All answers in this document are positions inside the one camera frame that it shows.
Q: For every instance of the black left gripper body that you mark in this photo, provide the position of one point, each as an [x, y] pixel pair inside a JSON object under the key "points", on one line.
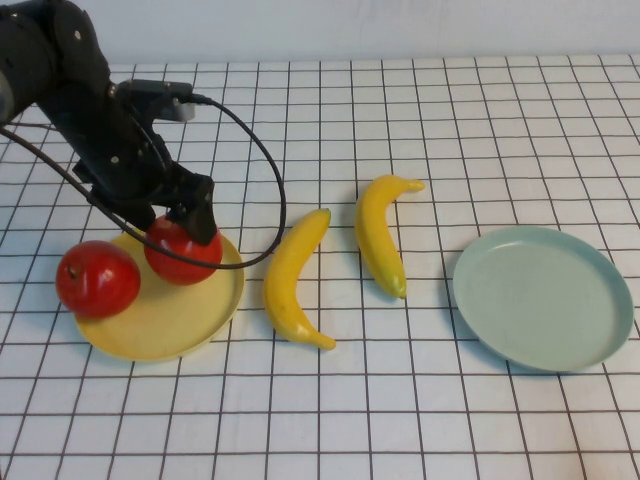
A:
{"points": [[120, 160]]}

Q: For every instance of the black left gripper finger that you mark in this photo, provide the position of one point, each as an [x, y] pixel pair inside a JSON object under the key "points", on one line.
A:
{"points": [[142, 216], [205, 222]]}

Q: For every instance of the red apple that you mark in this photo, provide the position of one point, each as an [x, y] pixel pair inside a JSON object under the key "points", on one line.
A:
{"points": [[172, 237], [97, 282]]}

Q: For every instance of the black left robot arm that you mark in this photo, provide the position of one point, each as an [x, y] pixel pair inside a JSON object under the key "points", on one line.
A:
{"points": [[50, 55]]}

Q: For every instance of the yellow round plate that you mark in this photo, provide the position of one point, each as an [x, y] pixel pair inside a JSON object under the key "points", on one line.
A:
{"points": [[165, 320]]}

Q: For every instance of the pale green round plate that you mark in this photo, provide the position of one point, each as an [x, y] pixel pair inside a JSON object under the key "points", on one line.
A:
{"points": [[542, 300]]}

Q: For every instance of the yellow banana green tip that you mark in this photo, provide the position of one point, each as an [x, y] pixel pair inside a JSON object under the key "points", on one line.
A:
{"points": [[287, 300]]}

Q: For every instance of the yellow banana long stem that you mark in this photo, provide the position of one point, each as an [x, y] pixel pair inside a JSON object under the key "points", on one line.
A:
{"points": [[377, 235]]}

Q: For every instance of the white grid-pattern tablecloth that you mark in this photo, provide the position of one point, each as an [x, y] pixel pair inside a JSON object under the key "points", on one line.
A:
{"points": [[450, 125]]}

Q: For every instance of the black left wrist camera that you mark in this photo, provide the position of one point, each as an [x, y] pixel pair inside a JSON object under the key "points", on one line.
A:
{"points": [[160, 100]]}

